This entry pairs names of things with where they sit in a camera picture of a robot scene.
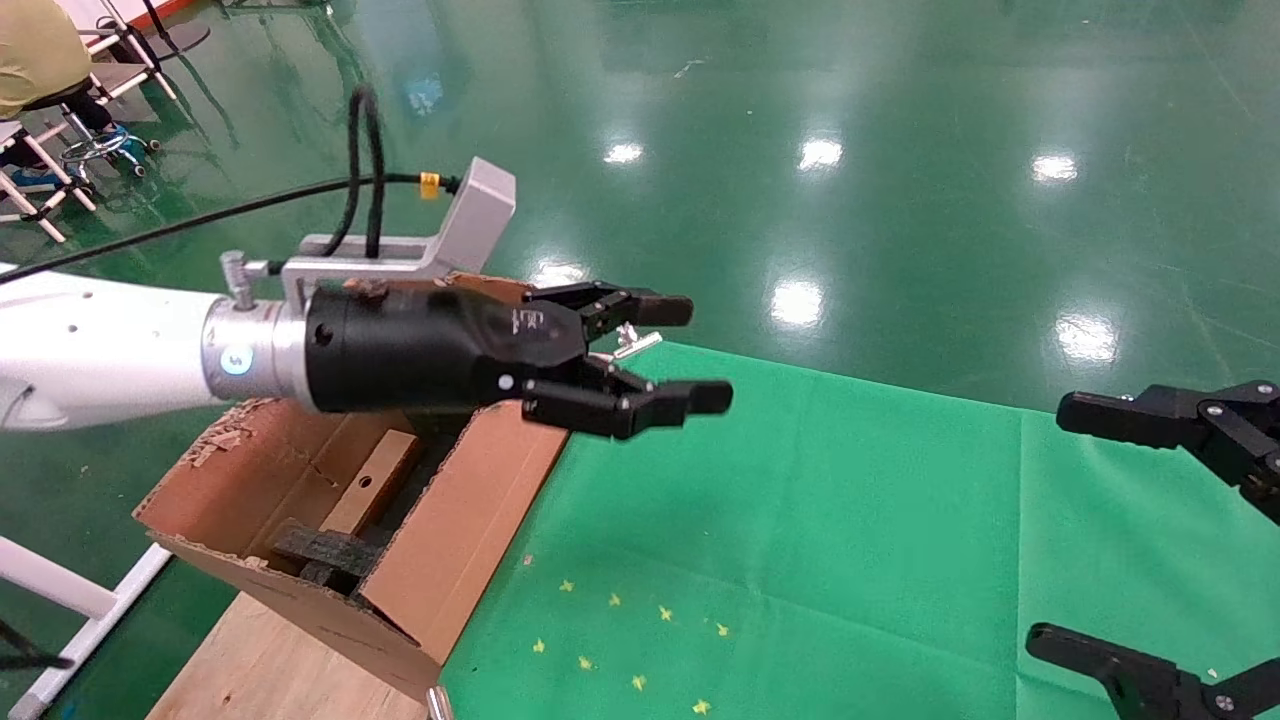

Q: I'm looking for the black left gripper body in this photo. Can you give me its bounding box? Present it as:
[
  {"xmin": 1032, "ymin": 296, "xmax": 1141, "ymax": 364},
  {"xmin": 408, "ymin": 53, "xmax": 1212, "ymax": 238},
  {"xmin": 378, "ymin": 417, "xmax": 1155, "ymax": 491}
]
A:
[{"xmin": 303, "ymin": 280, "xmax": 591, "ymax": 415}]

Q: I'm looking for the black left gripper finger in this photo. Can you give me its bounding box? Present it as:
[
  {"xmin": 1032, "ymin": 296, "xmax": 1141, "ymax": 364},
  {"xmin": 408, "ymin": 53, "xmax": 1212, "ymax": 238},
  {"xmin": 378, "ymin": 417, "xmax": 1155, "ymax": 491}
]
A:
[
  {"xmin": 520, "ymin": 355, "xmax": 734, "ymax": 442},
  {"xmin": 525, "ymin": 282, "xmax": 694, "ymax": 347}
]

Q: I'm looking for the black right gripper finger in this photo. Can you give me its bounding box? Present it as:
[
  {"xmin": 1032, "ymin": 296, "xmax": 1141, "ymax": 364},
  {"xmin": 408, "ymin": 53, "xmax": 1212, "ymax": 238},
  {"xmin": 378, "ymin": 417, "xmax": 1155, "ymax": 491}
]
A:
[
  {"xmin": 1025, "ymin": 627, "xmax": 1280, "ymax": 720},
  {"xmin": 1055, "ymin": 382, "xmax": 1280, "ymax": 526}
]

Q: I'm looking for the small taped cardboard box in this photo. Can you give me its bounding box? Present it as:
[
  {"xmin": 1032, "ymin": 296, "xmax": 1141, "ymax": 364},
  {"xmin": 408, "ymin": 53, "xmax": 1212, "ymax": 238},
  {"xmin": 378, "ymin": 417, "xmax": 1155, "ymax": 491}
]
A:
[{"xmin": 320, "ymin": 430, "xmax": 423, "ymax": 537}]

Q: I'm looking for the large open cardboard carton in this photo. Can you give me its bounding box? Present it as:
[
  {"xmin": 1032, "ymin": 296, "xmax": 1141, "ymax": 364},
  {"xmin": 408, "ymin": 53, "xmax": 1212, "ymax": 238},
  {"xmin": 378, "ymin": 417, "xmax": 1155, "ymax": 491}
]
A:
[{"xmin": 133, "ymin": 270, "xmax": 573, "ymax": 701}]

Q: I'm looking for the black foam block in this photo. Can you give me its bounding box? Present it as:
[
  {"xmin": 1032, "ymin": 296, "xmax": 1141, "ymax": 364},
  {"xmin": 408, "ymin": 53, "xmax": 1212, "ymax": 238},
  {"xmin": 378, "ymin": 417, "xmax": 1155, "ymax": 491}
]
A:
[{"xmin": 268, "ymin": 518, "xmax": 387, "ymax": 595}]

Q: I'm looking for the green cloth mat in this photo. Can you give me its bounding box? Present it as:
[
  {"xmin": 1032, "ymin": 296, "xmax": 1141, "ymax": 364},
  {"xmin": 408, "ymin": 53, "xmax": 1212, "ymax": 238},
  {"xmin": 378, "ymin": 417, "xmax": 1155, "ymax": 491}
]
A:
[{"xmin": 440, "ymin": 340, "xmax": 1280, "ymax": 720}]

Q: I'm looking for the blue chrome stool base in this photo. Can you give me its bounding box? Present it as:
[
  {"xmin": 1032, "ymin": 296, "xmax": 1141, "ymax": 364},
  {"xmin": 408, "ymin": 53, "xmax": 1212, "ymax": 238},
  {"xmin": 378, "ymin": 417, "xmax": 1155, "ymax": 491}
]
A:
[{"xmin": 60, "ymin": 125, "xmax": 161, "ymax": 183}]

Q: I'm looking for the white stand with black base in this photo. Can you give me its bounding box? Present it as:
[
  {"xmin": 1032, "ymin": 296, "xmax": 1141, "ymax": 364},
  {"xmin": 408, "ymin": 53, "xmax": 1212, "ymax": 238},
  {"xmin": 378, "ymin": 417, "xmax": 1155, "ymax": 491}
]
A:
[{"xmin": 70, "ymin": 0, "xmax": 211, "ymax": 103}]

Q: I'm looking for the person in yellow shirt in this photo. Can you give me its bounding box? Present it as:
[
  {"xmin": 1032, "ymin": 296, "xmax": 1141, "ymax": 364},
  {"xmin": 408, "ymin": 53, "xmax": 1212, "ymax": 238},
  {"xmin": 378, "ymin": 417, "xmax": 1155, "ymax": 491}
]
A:
[{"xmin": 0, "ymin": 0, "xmax": 93, "ymax": 119}]

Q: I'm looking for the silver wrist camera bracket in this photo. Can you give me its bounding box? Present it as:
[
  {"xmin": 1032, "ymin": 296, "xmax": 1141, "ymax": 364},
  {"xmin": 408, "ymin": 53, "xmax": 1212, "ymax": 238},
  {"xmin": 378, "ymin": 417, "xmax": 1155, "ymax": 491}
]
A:
[{"xmin": 220, "ymin": 157, "xmax": 518, "ymax": 306}]

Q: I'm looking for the black cable with yellow tag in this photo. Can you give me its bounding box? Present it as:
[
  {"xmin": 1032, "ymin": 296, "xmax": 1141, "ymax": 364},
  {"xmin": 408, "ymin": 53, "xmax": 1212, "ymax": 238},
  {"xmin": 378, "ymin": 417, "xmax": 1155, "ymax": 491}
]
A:
[{"xmin": 0, "ymin": 85, "xmax": 463, "ymax": 287}]

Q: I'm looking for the white tube frame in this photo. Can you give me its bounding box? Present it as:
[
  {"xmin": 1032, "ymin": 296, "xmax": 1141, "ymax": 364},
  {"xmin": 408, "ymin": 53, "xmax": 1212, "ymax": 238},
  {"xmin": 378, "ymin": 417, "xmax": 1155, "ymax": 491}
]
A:
[{"xmin": 0, "ymin": 118, "xmax": 101, "ymax": 243}]

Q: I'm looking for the white table leg frame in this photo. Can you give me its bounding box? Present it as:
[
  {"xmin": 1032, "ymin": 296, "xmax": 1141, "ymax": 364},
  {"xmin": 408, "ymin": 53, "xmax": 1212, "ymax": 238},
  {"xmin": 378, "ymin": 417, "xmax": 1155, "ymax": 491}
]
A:
[{"xmin": 0, "ymin": 535, "xmax": 177, "ymax": 720}]

